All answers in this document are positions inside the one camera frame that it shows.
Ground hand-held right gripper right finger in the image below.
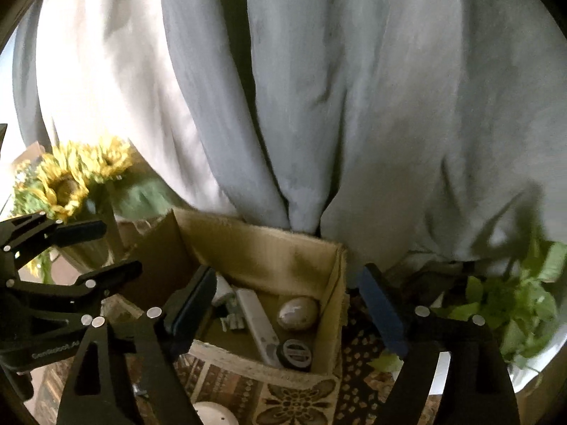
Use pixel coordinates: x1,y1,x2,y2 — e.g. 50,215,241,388
359,263,521,425

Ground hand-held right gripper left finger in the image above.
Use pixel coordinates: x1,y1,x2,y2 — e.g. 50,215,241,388
57,266,218,425

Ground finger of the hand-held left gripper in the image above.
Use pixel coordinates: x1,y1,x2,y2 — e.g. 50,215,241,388
0,260,143,316
0,212,108,275

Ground small robot figurine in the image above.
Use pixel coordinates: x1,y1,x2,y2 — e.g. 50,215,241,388
220,299,247,332

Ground white remote control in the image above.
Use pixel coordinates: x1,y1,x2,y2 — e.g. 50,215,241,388
237,289,282,366

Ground silver egg-shaped object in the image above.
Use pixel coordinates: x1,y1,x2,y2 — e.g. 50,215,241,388
277,296,320,331

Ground small black round tin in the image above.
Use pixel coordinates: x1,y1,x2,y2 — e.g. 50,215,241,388
277,339,315,371

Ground cardboard box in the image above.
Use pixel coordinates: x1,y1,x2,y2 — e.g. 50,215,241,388
119,207,349,375

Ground grey flower vase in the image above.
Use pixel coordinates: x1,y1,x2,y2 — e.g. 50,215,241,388
60,186,127,268

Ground sunflower bouquet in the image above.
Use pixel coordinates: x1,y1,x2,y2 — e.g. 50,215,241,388
11,138,178,285

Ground patterned table runner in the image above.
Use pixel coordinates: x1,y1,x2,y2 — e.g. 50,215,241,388
35,292,444,425

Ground green potted plant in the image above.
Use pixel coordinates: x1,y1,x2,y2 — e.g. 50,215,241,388
367,226,567,373

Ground pale curtain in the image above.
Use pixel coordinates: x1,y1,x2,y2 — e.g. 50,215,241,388
12,0,286,231

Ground white plant pot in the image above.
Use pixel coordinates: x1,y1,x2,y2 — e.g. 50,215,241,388
507,334,567,391

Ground grey curtain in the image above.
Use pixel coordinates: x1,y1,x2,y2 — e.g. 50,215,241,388
159,0,567,277

